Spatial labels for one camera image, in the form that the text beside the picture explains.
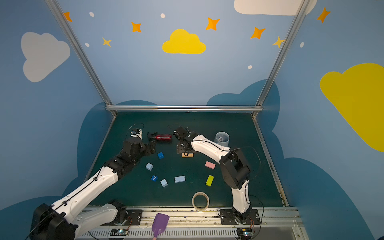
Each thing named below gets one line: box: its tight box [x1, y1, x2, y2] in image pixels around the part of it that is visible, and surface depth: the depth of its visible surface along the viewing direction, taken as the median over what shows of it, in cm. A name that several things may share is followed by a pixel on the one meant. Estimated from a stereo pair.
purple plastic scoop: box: [151, 213, 170, 238], surface depth 75 cm
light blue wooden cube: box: [145, 162, 154, 171], surface depth 92 cm
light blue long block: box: [174, 175, 186, 183], surface depth 88 cm
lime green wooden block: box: [205, 174, 215, 187], surface depth 88 cm
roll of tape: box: [192, 191, 210, 212], surface depth 80 cm
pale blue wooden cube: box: [160, 178, 168, 188], surface depth 86 cm
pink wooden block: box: [205, 161, 216, 170], surface depth 95 cm
